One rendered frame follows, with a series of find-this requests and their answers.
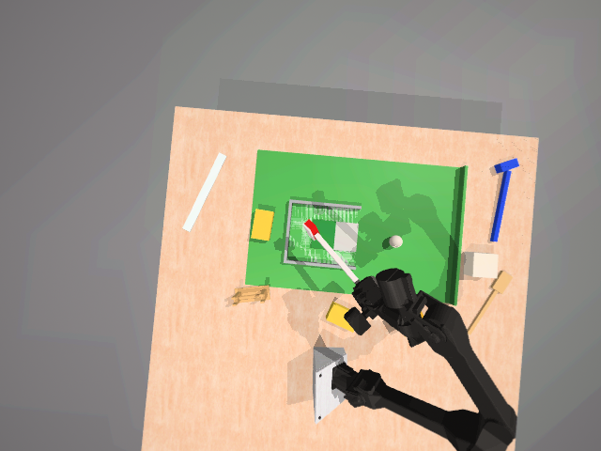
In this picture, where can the blue golf putter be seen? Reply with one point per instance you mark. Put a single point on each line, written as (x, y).
(502, 167)

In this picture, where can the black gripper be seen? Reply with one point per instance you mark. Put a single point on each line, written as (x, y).
(357, 320)

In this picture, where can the white golf ball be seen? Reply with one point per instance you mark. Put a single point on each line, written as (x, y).
(395, 241)

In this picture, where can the green rectangular mat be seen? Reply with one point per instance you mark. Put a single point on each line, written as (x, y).
(414, 201)

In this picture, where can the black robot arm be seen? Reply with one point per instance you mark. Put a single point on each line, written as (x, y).
(493, 428)

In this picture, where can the white flat bar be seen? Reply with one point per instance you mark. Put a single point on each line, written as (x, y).
(200, 200)

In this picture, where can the yellow flat block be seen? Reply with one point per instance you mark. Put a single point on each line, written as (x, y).
(336, 316)
(262, 224)

